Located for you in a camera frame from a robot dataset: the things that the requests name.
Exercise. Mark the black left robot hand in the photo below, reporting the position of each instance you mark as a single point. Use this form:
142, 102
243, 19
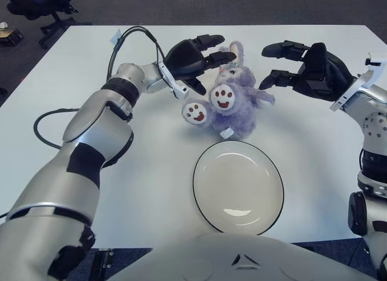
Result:
184, 59

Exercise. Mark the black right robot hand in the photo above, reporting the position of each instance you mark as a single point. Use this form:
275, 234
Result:
326, 72

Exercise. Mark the purple plush bunny doll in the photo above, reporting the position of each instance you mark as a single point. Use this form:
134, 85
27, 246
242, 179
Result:
232, 108

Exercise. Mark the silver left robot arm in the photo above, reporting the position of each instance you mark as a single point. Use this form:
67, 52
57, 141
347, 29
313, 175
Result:
90, 142

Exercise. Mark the white plate with black rim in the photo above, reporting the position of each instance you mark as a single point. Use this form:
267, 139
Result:
239, 187

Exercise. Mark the black office chair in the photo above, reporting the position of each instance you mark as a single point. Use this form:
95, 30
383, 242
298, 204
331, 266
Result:
27, 7

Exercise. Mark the brown cardboard box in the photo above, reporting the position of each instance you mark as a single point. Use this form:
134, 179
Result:
10, 36

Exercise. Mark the silver robot torso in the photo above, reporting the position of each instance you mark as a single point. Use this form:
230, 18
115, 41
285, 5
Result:
236, 263

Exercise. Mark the black bracket under table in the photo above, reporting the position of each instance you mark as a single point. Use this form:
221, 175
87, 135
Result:
104, 261

